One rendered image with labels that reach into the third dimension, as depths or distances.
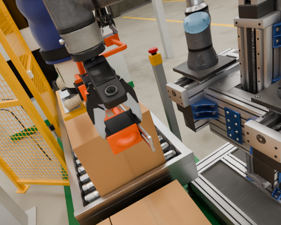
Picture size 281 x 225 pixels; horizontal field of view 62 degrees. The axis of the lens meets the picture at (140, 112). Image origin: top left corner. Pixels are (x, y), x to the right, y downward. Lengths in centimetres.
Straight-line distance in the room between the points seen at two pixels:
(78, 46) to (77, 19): 5
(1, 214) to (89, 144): 125
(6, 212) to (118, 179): 115
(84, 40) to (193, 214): 93
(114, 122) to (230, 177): 126
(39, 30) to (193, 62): 68
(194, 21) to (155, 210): 89
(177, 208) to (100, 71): 88
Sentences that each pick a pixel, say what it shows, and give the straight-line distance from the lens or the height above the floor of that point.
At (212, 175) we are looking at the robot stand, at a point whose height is 21.
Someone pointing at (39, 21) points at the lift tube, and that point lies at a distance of 98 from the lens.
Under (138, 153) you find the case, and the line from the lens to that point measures 122.
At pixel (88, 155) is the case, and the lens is 112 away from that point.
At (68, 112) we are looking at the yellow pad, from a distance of 101.
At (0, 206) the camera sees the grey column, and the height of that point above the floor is 36.
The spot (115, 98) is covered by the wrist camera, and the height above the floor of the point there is 135.
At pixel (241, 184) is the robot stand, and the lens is 168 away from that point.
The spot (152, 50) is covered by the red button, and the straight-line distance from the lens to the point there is 161.
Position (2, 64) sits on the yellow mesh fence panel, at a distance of 170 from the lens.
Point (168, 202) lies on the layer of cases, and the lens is 123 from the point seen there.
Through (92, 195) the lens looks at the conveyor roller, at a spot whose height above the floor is 55.
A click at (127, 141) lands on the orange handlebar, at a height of 122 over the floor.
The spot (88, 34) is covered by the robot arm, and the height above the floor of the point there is 145.
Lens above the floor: 153
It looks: 31 degrees down
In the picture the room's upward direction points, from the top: 19 degrees counter-clockwise
